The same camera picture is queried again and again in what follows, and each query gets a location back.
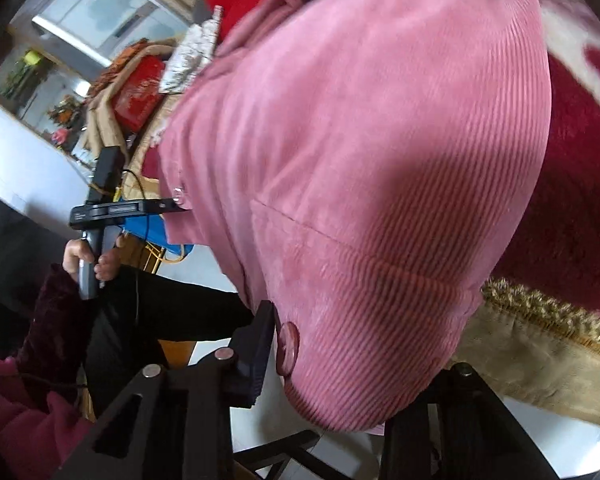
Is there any pink corduroy jacket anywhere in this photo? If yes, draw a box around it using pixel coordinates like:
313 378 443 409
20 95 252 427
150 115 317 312
156 0 554 434

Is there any person left hand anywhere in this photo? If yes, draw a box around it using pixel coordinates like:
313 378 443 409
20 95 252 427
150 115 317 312
62 236 124 282

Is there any blue bag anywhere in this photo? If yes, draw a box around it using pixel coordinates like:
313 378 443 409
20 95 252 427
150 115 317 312
122 214 194 257

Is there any beige coat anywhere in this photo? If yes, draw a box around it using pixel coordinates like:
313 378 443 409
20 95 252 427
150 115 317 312
86 38 180 200

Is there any red gift box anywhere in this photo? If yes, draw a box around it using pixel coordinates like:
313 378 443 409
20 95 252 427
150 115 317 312
112 55 166 133

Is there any display shelf with plants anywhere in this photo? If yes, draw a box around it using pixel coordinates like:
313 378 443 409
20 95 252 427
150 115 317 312
0 32 95 168

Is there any floral plush blanket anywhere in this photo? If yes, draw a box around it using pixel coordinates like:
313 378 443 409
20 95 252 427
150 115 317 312
124 0 600 430

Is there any orange black folded cloth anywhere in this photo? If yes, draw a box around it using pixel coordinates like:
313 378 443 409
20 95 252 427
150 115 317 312
86 38 149 101

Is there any dark red left sleeve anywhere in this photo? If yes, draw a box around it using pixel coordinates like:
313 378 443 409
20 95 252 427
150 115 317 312
0 264 96 479

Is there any white patterned cushion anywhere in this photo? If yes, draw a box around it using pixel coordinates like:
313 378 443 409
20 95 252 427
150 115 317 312
159 6 223 94

